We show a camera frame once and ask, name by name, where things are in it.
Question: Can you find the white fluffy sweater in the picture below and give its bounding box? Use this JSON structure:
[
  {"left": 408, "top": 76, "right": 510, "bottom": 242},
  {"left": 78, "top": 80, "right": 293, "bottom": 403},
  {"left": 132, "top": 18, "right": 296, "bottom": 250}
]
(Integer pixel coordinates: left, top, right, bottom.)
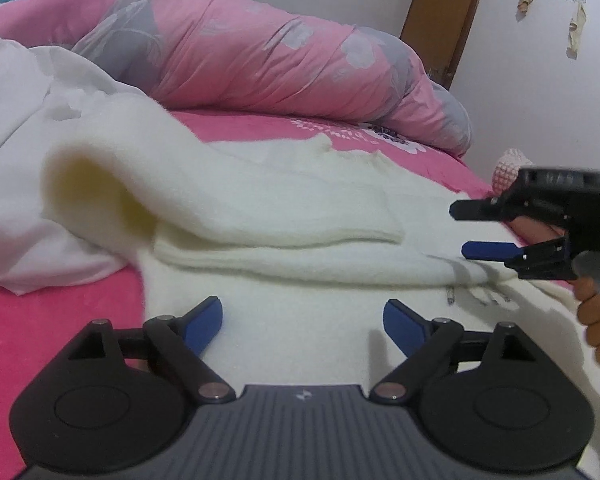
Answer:
[{"left": 42, "top": 96, "right": 600, "bottom": 479}]

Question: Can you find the peach folded garment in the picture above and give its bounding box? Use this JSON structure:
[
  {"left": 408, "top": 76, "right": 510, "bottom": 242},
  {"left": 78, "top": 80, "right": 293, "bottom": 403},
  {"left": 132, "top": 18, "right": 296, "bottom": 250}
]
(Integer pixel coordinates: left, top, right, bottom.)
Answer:
[{"left": 508, "top": 217, "right": 565, "bottom": 244}]

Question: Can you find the pink checked folded sweater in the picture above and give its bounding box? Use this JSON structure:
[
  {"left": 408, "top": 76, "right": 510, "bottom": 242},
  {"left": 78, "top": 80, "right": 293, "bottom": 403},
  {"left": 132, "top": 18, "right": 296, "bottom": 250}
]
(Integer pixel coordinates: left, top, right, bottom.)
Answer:
[{"left": 492, "top": 148, "right": 533, "bottom": 195}]

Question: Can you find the pink floral bed blanket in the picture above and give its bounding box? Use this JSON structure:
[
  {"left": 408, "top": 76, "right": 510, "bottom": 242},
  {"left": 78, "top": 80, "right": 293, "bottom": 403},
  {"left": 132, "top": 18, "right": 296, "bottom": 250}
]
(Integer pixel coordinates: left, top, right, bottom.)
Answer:
[{"left": 0, "top": 112, "right": 488, "bottom": 479}]

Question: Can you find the brown wooden door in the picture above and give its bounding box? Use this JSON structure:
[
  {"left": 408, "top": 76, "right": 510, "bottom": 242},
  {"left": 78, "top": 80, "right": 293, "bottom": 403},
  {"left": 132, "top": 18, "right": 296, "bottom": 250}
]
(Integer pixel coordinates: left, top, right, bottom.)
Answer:
[{"left": 400, "top": 0, "right": 479, "bottom": 89}]

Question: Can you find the white thin garment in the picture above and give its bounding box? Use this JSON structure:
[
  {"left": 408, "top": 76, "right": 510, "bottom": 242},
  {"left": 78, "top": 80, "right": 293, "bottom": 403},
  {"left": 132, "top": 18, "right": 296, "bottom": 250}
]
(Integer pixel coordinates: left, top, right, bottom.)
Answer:
[{"left": 0, "top": 38, "right": 138, "bottom": 295}]

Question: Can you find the pink grey floral duvet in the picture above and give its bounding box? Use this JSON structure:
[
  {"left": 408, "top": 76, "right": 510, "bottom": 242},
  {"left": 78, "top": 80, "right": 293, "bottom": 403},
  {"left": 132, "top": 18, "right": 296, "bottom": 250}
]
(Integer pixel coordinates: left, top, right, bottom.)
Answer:
[{"left": 0, "top": 0, "right": 472, "bottom": 156}]

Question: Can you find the wall hook rack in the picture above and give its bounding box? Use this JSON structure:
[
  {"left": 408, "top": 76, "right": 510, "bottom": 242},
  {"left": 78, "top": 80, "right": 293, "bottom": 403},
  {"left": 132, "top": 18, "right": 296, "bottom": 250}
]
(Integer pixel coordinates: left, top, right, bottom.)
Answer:
[{"left": 515, "top": 0, "right": 588, "bottom": 61}]

